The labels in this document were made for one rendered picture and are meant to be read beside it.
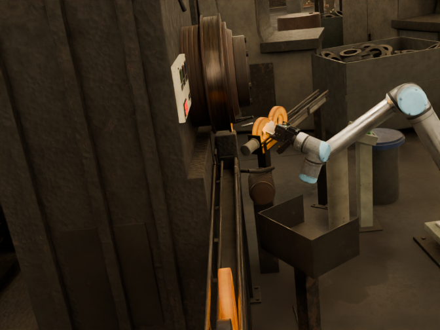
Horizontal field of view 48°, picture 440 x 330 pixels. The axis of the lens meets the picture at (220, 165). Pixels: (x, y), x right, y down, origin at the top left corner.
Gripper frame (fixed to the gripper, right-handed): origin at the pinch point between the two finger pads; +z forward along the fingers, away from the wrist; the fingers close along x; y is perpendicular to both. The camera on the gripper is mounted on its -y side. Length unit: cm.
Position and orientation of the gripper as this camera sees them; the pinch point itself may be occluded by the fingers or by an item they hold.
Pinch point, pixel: (262, 129)
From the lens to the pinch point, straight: 257.3
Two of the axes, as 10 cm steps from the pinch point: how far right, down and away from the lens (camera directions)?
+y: 1.3, -8.5, -5.2
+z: -8.0, -4.0, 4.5
